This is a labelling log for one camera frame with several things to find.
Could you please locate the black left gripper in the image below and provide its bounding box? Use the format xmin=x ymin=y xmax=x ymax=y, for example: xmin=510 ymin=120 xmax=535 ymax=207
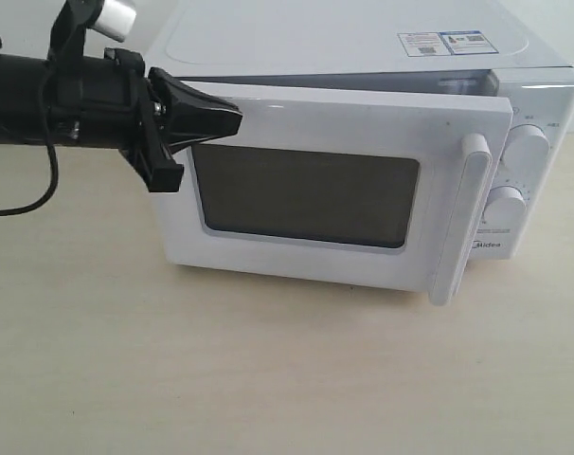
xmin=45 ymin=48 xmax=242 ymax=192

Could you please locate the white microwave door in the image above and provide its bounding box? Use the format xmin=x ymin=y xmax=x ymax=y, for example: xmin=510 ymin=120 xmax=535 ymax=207
xmin=153 ymin=83 xmax=513 ymax=305

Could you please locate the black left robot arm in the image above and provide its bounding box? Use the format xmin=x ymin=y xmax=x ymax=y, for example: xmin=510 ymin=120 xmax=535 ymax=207
xmin=0 ymin=48 xmax=242 ymax=196

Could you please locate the white Midea microwave oven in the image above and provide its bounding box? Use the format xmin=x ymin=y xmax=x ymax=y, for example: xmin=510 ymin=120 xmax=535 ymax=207
xmin=143 ymin=0 xmax=574 ymax=263

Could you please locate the blue white label sticker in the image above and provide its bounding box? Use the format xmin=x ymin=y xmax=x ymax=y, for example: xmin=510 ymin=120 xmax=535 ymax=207
xmin=398 ymin=30 xmax=499 ymax=57

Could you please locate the lower white control knob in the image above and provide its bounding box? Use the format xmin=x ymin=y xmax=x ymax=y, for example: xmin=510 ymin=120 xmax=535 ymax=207
xmin=483 ymin=186 xmax=527 ymax=226

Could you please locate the white control knob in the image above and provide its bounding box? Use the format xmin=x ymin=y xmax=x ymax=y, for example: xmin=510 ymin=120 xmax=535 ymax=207
xmin=502 ymin=124 xmax=550 ymax=169
xmin=483 ymin=186 xmax=527 ymax=226

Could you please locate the upper white control knob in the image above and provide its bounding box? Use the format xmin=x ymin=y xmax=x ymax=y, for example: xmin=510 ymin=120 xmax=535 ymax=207
xmin=502 ymin=124 xmax=550 ymax=169

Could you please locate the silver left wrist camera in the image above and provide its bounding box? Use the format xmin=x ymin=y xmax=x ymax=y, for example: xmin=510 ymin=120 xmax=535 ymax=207
xmin=47 ymin=0 xmax=137 ymax=63

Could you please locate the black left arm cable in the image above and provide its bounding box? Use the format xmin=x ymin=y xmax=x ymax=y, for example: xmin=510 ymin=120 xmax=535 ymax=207
xmin=0 ymin=141 xmax=60 ymax=218

